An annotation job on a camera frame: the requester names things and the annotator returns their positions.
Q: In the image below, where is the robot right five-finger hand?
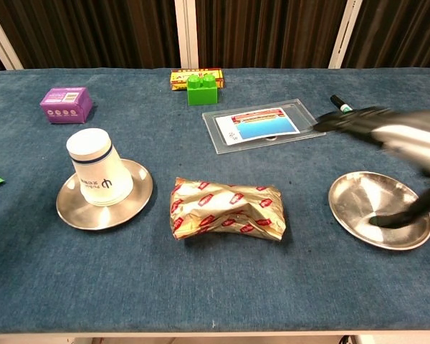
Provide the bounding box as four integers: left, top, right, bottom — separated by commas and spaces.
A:
313, 106, 430, 230

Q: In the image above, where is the snack wrapper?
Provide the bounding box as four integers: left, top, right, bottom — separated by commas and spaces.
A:
169, 176, 285, 242

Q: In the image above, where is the small white jar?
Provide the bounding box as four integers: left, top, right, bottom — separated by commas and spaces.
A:
65, 128, 135, 208

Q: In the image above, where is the green white marker pen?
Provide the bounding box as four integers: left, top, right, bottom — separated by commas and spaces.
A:
330, 94, 354, 115

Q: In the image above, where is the round steel plate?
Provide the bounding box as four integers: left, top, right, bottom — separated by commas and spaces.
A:
55, 158, 154, 231
328, 171, 430, 251

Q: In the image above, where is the blue red printed card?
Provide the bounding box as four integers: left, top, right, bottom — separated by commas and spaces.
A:
215, 107, 301, 146

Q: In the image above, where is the clear plastic tray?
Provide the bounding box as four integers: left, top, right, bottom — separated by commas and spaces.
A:
201, 98, 326, 156

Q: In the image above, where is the green building block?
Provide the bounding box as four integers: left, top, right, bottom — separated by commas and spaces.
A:
186, 73, 219, 107

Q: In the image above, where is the yellow red carton box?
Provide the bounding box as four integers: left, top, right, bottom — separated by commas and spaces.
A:
170, 67, 225, 92

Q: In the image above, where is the blue felt table cloth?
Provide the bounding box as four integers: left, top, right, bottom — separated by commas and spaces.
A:
0, 67, 430, 334

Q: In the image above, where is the purple cardboard box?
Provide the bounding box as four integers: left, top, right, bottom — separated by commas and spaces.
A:
39, 87, 94, 125

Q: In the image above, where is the white frame post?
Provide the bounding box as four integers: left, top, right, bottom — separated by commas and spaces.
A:
328, 0, 363, 69
0, 0, 24, 71
174, 0, 200, 69

